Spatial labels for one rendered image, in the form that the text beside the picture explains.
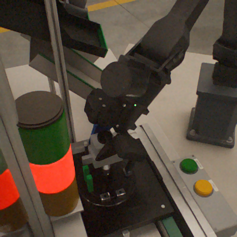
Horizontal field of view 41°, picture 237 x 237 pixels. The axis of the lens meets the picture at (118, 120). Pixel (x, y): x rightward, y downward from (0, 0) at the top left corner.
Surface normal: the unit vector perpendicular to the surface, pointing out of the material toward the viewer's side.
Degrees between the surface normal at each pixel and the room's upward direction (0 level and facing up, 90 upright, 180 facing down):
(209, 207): 0
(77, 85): 90
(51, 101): 0
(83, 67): 90
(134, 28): 0
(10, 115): 90
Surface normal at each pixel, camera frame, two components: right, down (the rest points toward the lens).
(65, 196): 0.60, 0.56
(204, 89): 0.00, -0.71
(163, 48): -0.53, -0.08
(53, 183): 0.25, 0.68
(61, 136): 0.86, 0.36
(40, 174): -0.14, 0.69
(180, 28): -0.34, -0.37
